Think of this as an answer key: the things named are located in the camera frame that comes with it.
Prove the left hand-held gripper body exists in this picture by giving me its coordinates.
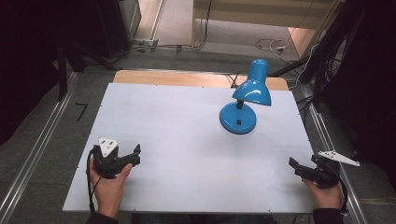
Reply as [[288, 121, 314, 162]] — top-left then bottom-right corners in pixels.
[[92, 137, 125, 180]]

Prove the black metal stand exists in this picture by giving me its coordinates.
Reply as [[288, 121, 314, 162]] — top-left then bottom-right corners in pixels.
[[56, 41, 69, 103], [312, 36, 328, 114]]

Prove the light wooden furniture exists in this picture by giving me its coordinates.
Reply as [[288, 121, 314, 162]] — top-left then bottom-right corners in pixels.
[[190, 0, 347, 48]]

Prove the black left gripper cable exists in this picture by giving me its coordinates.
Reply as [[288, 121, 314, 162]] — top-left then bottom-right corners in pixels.
[[86, 147, 103, 215]]

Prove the person's right hand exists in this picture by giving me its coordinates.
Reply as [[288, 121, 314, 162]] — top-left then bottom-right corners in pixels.
[[302, 178, 344, 211]]

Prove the dark cabinet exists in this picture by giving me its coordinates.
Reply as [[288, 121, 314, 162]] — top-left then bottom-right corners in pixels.
[[92, 0, 143, 59]]

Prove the person's left hand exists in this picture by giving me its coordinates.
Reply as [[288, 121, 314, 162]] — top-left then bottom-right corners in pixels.
[[89, 158, 134, 219]]

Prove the blue desk lamp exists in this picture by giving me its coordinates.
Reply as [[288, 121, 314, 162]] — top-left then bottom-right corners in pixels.
[[219, 58, 273, 135]]

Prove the white table board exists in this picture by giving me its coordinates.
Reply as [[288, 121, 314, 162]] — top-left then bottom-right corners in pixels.
[[62, 82, 316, 215]]

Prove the aluminium floor rail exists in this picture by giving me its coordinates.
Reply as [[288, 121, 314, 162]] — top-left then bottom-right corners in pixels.
[[0, 70, 79, 224], [300, 83, 370, 224]]

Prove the black curtain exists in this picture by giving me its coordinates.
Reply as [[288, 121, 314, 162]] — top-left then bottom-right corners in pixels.
[[0, 0, 104, 147], [320, 0, 396, 188]]

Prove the white floor cable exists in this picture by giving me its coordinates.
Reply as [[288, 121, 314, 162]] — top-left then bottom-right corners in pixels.
[[254, 37, 291, 57]]

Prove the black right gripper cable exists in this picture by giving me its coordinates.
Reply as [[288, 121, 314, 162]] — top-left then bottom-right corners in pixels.
[[323, 162, 349, 216]]

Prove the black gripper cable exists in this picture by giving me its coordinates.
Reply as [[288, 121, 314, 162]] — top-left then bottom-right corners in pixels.
[[323, 162, 349, 216], [86, 147, 103, 215]]

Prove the black lamp cable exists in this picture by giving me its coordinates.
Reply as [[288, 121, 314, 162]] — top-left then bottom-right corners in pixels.
[[224, 72, 241, 90]]

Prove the grey power strip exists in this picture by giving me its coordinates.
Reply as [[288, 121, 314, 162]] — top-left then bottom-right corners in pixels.
[[133, 38, 161, 49]]

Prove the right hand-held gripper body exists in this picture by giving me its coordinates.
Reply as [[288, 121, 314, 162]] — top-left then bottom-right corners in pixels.
[[309, 150, 361, 189]]

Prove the wooden table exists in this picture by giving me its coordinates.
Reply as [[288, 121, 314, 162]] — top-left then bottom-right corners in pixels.
[[112, 69, 290, 91]]

